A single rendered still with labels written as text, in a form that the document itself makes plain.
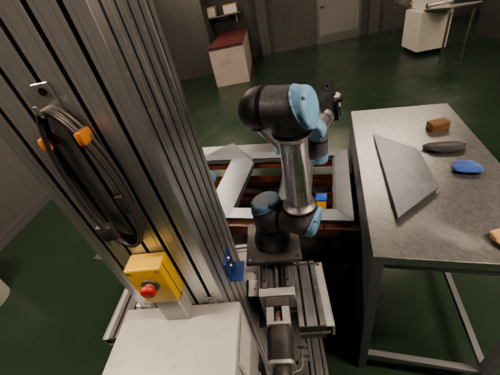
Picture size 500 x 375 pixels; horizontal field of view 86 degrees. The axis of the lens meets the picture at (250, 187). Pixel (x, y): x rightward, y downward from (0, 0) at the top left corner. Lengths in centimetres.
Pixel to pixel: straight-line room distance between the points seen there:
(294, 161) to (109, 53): 54
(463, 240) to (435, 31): 659
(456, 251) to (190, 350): 92
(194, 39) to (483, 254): 840
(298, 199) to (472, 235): 66
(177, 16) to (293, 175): 824
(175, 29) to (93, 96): 848
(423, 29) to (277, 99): 680
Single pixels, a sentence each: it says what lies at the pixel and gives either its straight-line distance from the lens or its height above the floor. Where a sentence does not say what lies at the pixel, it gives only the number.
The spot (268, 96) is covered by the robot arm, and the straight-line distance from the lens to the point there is 73.
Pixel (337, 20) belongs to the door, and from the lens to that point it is 1016.
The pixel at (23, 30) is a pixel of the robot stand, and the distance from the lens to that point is 50.
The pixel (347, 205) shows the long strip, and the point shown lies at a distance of 158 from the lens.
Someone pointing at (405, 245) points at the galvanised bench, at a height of 105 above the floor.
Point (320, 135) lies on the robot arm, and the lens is 102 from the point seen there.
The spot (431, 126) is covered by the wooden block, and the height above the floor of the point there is 108.
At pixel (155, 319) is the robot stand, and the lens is 86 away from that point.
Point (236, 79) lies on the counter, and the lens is 735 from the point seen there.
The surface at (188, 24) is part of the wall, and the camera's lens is 883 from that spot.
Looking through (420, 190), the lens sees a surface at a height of 107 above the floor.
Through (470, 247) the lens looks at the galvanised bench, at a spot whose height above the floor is 105.
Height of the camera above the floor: 190
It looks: 36 degrees down
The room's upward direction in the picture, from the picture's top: 13 degrees counter-clockwise
